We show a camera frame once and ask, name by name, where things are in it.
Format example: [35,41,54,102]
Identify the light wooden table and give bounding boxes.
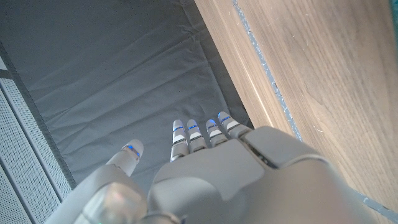
[231,0,398,222]

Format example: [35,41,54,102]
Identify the dark fabric curtain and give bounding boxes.
[0,0,254,194]

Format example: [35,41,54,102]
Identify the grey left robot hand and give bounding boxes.
[45,111,379,224]

